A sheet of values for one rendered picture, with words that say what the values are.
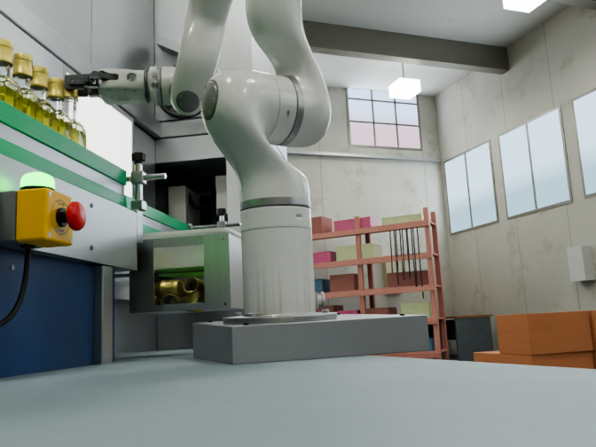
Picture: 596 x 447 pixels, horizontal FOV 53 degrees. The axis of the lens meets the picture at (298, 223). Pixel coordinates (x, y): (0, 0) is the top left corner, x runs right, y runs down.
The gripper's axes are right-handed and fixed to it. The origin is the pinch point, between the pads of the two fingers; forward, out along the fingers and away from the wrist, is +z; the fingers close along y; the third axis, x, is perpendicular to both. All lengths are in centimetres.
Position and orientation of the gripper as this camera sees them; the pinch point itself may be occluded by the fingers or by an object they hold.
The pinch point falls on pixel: (76, 86)
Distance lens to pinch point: 143.3
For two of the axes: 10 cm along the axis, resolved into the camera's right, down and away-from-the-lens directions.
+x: -0.5, -9.8, 1.7
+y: -1.2, 1.7, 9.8
